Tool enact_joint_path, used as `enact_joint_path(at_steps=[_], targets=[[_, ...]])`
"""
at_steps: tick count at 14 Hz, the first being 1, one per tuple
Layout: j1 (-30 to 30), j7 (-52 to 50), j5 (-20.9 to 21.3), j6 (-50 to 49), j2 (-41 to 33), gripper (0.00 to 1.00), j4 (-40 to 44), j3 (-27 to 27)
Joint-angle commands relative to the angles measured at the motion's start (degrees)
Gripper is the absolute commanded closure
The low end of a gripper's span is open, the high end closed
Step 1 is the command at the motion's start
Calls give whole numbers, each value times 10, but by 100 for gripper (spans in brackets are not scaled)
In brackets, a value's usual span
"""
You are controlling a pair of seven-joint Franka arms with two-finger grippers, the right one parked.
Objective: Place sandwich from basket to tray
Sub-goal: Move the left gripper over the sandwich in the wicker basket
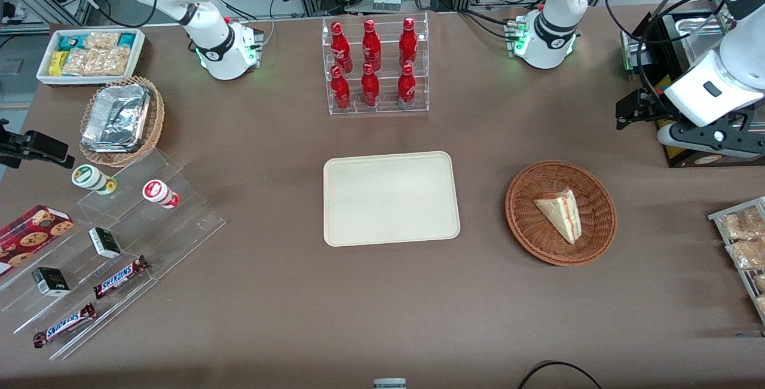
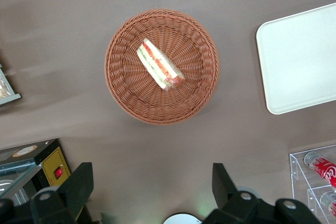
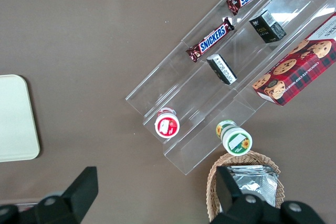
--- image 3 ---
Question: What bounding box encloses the small black carton box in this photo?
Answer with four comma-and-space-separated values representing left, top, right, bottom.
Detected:
248, 9, 287, 44
206, 54, 238, 86

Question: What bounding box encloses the red lid yogurt cup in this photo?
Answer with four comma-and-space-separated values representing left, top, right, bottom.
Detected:
154, 106, 181, 140

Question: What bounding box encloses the silver foil packet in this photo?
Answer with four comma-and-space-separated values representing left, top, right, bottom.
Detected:
262, 165, 279, 204
227, 165, 276, 208

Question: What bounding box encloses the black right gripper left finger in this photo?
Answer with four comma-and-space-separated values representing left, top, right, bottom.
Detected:
34, 166, 99, 224

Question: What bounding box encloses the clear acrylic stepped display stand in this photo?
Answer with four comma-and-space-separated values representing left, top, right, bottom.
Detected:
124, 0, 336, 176

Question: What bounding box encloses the red tartan cookie box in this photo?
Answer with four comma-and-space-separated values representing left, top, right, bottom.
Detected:
251, 11, 336, 107

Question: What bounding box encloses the green lid sunflower cup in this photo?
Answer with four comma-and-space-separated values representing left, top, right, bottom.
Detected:
215, 119, 254, 156

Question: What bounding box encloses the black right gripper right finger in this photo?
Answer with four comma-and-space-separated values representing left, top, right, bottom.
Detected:
209, 165, 282, 224

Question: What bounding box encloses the cream plastic serving tray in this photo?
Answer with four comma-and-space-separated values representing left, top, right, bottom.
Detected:
0, 74, 41, 163

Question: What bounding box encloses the light wicker basket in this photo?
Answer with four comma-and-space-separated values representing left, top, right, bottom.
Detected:
206, 150, 286, 223

